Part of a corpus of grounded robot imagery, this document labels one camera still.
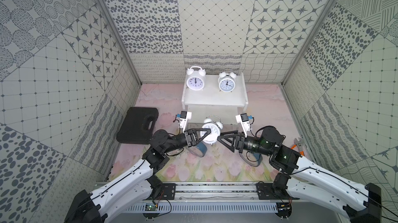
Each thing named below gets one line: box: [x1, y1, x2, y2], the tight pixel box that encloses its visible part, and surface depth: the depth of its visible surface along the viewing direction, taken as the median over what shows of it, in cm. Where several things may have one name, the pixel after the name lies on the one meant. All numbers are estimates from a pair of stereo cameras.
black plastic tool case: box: [116, 106, 159, 145], surface depth 96 cm
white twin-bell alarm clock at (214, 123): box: [200, 114, 224, 147], surface depth 62 cm
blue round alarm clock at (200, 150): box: [188, 141, 208, 158], surface depth 81 cm
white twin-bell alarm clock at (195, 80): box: [186, 65, 207, 91], surface depth 69 cm
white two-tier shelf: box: [181, 72, 249, 127], surface depth 71 cm
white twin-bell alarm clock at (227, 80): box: [217, 68, 237, 93], surface depth 69 cm
